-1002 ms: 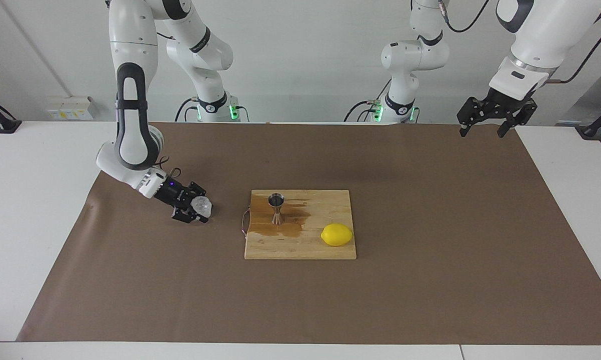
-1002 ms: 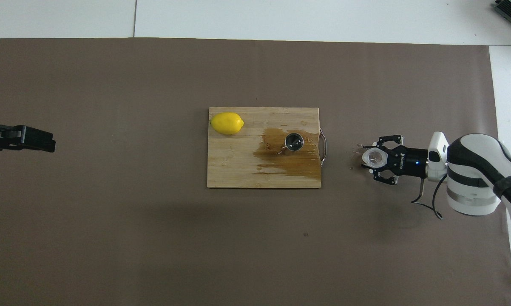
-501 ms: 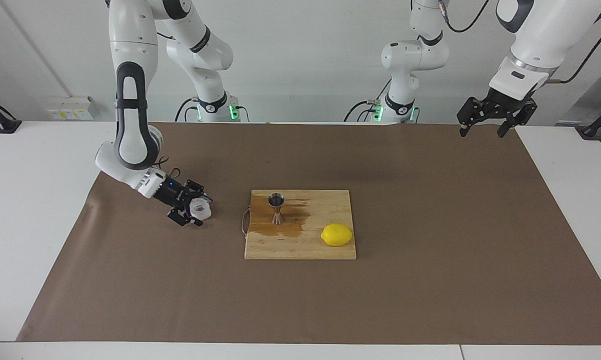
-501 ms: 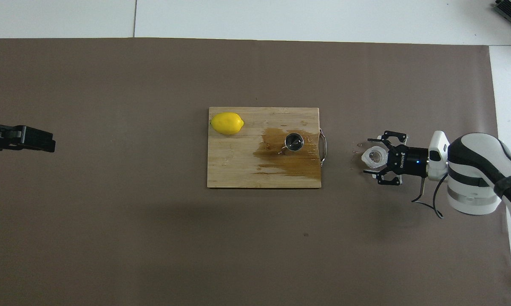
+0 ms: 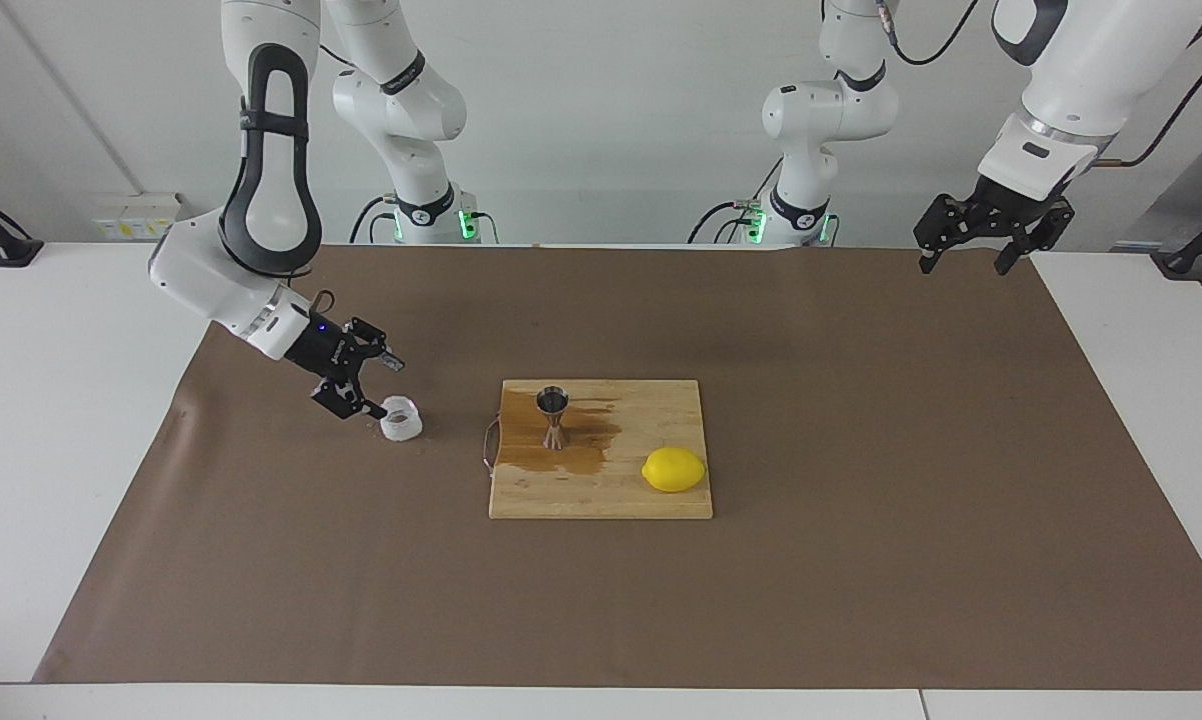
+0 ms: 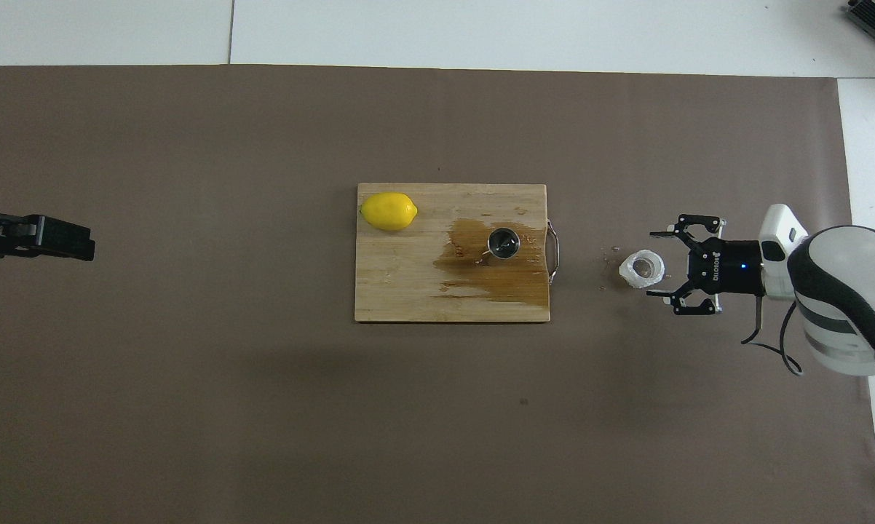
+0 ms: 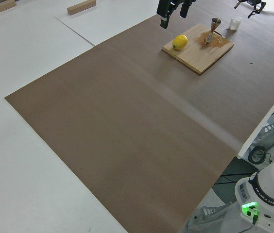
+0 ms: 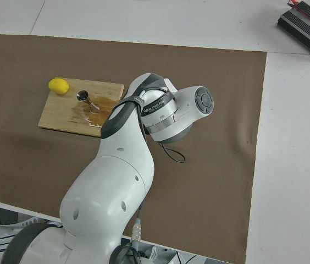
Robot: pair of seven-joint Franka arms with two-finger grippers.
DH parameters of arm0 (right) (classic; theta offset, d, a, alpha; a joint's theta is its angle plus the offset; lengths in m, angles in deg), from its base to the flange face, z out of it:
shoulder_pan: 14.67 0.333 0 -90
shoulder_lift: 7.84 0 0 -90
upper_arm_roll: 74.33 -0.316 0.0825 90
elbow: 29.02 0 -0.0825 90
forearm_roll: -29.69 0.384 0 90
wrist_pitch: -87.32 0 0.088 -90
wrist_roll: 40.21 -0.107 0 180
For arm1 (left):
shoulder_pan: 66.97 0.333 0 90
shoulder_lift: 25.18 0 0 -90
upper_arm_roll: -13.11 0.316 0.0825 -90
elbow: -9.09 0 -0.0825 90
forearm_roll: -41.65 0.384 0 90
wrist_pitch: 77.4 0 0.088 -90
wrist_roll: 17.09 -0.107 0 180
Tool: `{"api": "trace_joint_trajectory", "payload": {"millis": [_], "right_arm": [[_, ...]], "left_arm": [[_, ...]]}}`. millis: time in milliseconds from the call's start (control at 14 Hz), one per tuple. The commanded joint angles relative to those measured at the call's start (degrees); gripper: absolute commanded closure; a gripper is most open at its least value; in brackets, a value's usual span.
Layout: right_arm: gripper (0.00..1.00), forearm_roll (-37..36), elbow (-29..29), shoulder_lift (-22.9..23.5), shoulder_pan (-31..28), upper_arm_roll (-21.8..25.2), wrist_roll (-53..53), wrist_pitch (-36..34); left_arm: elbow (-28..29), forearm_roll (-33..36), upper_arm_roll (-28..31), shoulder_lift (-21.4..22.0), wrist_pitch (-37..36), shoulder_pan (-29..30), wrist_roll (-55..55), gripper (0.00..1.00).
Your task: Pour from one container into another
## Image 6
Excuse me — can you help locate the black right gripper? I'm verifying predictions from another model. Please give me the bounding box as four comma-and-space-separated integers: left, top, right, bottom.
646, 215, 766, 317

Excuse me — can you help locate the clear plastic cup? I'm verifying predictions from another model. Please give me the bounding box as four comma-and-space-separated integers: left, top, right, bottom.
619, 249, 666, 289

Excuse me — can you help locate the steel double jigger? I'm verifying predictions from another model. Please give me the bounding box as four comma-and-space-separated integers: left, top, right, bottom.
485, 227, 522, 261

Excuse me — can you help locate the brown table mat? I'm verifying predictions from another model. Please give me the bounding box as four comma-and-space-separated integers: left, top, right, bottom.
0, 64, 875, 524

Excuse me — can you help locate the wooden cutting board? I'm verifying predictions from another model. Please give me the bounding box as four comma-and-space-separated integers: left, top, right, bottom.
355, 183, 561, 323

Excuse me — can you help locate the yellow lemon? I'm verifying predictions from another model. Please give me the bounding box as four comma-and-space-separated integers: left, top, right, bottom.
360, 192, 419, 232

